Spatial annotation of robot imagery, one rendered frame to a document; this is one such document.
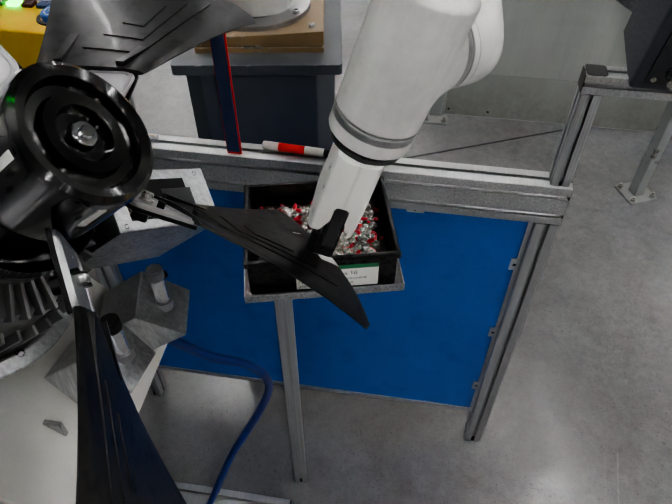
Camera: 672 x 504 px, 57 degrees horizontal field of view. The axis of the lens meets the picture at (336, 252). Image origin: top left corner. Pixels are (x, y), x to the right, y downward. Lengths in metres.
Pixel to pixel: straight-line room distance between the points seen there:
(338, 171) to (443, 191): 0.47
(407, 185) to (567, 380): 1.00
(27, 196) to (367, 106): 0.28
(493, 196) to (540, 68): 1.59
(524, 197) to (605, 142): 1.70
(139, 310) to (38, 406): 0.14
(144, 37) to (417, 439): 1.28
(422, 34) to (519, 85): 2.12
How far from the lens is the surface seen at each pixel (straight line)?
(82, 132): 0.50
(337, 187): 0.59
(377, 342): 1.39
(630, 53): 0.96
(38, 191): 0.48
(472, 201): 1.04
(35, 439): 0.72
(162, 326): 0.73
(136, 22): 0.69
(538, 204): 1.05
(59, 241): 0.49
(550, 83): 2.63
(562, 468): 1.73
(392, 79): 0.52
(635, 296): 2.14
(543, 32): 2.52
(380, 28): 0.52
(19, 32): 1.04
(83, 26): 0.70
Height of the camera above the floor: 1.50
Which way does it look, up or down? 47 degrees down
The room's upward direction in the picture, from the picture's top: straight up
